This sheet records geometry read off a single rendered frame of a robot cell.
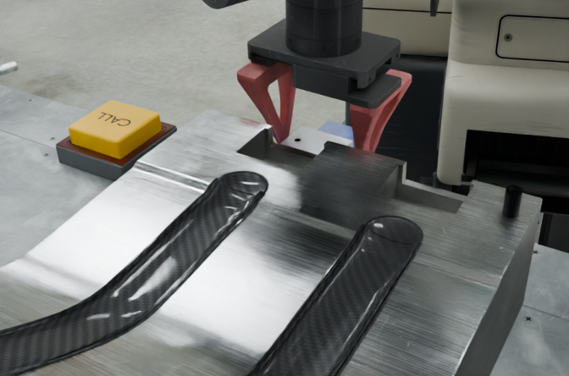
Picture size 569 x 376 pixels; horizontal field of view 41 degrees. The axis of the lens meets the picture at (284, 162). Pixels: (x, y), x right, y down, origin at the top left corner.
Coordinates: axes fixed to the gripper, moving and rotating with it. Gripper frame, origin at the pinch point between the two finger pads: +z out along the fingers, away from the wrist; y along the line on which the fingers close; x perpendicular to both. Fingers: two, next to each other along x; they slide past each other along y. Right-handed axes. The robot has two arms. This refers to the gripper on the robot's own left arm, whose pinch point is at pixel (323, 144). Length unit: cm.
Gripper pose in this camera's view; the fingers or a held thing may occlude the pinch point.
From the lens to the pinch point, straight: 62.5
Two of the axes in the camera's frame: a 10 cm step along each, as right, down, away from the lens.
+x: 5.3, -4.7, 7.0
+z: 0.2, 8.4, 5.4
